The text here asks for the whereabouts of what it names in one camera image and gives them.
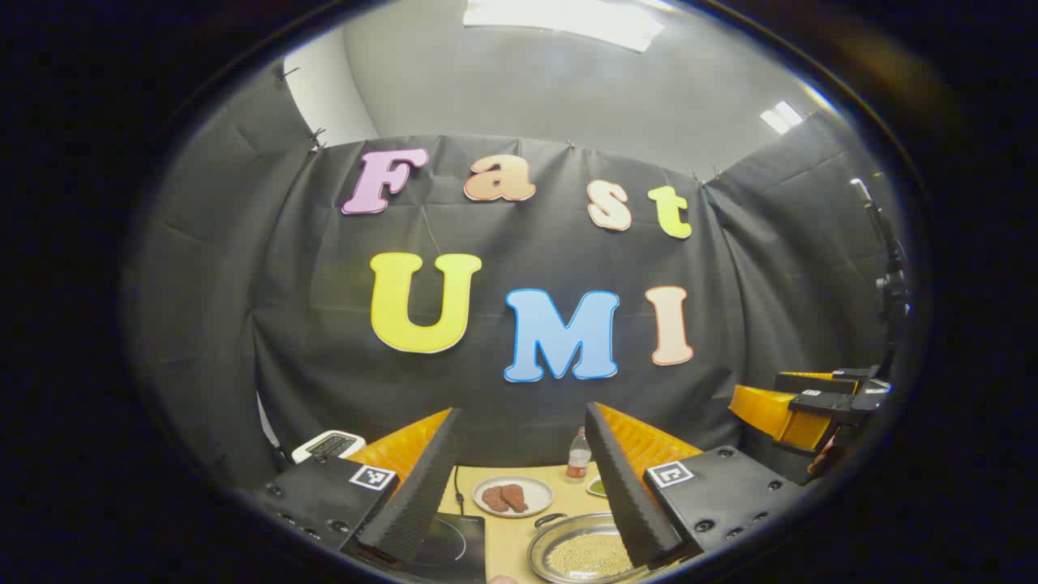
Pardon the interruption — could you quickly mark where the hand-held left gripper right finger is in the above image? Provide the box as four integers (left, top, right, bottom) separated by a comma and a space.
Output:
584, 401, 812, 569

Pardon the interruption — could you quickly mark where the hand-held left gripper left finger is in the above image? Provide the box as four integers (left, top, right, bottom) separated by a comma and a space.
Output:
247, 407, 465, 569

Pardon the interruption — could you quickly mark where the black induction cooktop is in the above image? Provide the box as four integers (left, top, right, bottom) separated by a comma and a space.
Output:
341, 513, 487, 584

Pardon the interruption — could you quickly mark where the stainless steel pot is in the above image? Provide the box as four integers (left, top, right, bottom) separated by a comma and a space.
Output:
527, 511, 650, 584

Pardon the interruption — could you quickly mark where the clear plastic water bottle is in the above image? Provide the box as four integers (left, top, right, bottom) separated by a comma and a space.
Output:
565, 427, 593, 485

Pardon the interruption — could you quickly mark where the pile of soybeans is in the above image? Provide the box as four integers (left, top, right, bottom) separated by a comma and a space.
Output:
545, 531, 633, 578

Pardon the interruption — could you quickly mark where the white round plate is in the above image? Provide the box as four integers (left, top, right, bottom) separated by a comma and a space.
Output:
472, 475, 555, 518

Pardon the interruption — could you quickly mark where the white toaster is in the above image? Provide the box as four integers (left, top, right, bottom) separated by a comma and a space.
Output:
290, 430, 367, 465

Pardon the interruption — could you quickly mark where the black backdrop cloth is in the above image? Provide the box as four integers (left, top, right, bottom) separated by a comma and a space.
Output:
122, 61, 913, 496

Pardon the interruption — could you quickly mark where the ceiling light panel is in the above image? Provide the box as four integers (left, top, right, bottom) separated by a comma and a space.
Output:
760, 101, 804, 135

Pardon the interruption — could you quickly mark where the black camera stand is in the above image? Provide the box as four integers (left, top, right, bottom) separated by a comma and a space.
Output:
849, 177, 911, 378

